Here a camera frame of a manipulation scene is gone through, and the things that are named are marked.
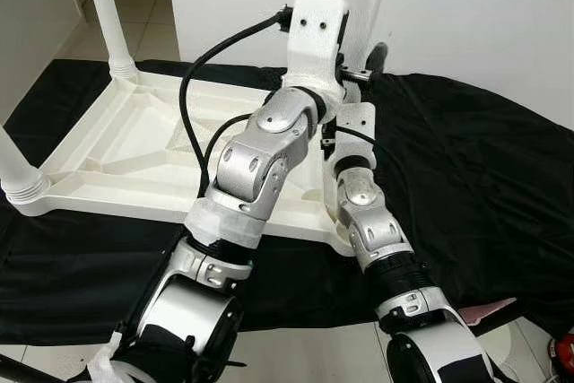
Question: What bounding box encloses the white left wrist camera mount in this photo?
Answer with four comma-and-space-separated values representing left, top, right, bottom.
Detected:
285, 0, 351, 97

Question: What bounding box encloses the red black round device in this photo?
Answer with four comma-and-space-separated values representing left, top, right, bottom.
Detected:
556, 334, 574, 375

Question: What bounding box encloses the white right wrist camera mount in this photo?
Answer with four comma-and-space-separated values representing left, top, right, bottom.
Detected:
325, 102, 378, 169

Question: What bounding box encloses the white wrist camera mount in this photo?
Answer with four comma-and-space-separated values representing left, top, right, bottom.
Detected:
325, 102, 378, 169
285, 0, 351, 97

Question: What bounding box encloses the pink fabric piece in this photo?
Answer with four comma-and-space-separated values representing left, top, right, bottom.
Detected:
462, 298, 519, 321

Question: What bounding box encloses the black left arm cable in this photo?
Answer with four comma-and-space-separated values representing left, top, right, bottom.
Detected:
178, 6, 297, 196

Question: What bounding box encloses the white plastic table top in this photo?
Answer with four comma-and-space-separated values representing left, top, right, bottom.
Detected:
13, 67, 360, 258

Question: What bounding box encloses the black table cloth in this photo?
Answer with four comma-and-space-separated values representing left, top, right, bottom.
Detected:
0, 58, 574, 348

